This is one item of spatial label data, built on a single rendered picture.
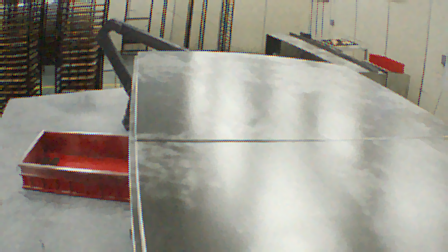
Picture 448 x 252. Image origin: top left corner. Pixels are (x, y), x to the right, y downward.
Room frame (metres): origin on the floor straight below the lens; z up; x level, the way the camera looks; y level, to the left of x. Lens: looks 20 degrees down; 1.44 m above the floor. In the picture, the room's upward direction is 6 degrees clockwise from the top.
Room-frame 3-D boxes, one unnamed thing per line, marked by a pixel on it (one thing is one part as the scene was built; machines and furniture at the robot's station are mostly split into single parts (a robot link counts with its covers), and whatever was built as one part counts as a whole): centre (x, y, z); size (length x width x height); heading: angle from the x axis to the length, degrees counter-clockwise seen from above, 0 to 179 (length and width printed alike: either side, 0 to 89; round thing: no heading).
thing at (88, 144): (1.06, 0.47, 0.87); 0.49 x 0.34 x 0.10; 100
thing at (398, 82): (4.61, -2.19, 0.44); 0.70 x 0.55 x 0.87; 14
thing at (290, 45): (5.48, -1.55, 0.51); 3.00 x 1.26 x 1.03; 14
